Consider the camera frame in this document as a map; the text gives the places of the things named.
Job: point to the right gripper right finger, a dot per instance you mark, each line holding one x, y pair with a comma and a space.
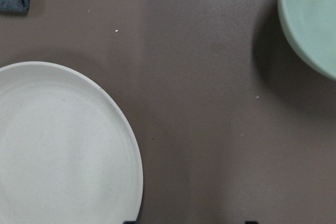
251, 222

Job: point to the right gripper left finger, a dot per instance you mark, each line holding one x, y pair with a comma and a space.
130, 222

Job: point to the cream round plate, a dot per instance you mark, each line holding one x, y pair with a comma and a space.
68, 154

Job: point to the mint green bowl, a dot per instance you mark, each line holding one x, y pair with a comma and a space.
309, 27

